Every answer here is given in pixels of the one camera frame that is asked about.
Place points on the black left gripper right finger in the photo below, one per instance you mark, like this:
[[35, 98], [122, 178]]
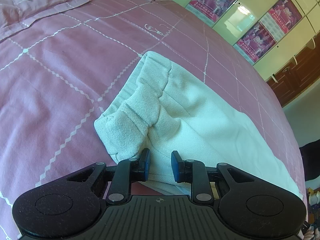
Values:
[[193, 172]]

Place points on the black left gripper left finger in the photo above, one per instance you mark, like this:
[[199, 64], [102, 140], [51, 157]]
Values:
[[122, 176]]

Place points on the white pants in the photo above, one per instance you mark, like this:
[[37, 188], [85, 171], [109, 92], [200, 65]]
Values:
[[164, 108]]

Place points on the person's right hand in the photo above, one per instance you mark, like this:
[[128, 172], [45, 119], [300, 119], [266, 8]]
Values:
[[309, 235]]

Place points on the pink checked bed sheet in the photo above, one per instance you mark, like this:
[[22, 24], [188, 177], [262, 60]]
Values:
[[64, 61]]

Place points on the brown wooden door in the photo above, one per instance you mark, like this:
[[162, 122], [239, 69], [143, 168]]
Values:
[[298, 75]]

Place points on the cream glossy wardrobe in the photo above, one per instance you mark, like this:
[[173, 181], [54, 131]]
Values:
[[243, 14]]

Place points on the pink calendar poster lower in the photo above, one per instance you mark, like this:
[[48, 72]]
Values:
[[270, 29]]

